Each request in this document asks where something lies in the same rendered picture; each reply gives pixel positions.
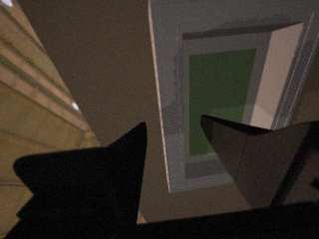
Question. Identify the grey picture frame with green picture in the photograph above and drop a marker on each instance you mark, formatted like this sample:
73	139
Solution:
239	60

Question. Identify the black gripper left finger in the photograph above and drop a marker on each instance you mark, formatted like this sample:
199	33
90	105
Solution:
118	168

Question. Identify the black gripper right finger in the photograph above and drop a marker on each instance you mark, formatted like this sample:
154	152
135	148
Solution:
260	161

